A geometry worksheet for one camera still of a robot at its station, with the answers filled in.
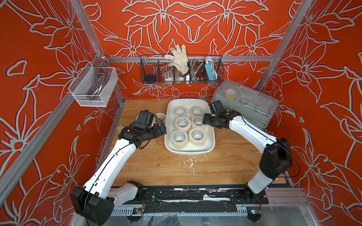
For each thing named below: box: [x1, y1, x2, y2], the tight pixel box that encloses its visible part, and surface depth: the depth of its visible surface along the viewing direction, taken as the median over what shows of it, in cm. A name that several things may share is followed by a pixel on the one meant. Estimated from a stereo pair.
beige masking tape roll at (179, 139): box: [170, 129, 189, 150], surface depth 92 cm
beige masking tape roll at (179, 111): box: [172, 105, 188, 118], surface depth 112 cm
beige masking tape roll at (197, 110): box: [189, 105, 206, 117], surface depth 112 cm
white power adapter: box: [164, 70, 174, 82], surface depth 96 cm
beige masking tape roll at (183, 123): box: [174, 115, 192, 132], surface depth 97 cm
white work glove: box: [164, 44, 190, 76], surface depth 90 cm
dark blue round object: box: [145, 74, 157, 84], surface depth 100 cm
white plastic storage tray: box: [164, 98, 216, 155], surface depth 96 cm
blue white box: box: [204, 60, 219, 84], surface depth 89 cm
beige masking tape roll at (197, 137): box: [188, 127, 207, 147], surface depth 92 cm
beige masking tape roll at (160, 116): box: [154, 112, 166, 122], surface depth 109 cm
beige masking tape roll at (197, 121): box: [190, 114, 205, 129], surface depth 97 cm
